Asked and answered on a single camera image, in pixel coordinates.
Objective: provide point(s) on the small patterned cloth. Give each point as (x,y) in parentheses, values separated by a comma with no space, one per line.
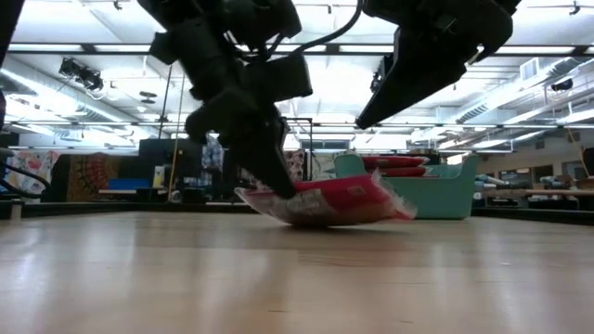
(297,164)

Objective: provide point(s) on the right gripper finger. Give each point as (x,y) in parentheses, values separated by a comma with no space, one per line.
(413,74)

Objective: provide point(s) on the brown patterned cloth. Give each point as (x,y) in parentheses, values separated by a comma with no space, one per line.
(90,176)

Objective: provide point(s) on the black ceiling-mounted gear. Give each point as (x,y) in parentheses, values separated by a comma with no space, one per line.
(83,75)

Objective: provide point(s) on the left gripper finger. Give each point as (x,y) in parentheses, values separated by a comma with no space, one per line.
(260,158)
(202,125)

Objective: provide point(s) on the black monitor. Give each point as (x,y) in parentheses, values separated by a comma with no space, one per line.
(158,158)

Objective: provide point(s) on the wooden bench table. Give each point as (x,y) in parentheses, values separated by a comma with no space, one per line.
(547,192)

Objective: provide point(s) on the blue box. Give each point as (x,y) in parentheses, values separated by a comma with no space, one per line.
(127,184)

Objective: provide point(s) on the red popcorn bag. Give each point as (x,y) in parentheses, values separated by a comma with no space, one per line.
(343,195)
(404,172)
(394,161)

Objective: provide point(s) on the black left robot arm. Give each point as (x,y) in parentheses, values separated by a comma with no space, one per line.
(260,18)

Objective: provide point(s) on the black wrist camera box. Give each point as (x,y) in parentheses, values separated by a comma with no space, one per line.
(283,76)

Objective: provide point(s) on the black ceiling speaker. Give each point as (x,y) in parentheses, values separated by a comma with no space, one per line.
(561,85)

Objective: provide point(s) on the pale patterned cloth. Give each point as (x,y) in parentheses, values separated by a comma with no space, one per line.
(32,169)

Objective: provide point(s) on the teal plastic basket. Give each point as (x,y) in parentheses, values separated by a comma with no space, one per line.
(441,195)

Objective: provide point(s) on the grey air duct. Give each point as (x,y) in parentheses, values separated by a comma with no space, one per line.
(510,88)

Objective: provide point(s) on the black aluminium table frame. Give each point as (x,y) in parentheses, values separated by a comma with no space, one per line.
(93,209)

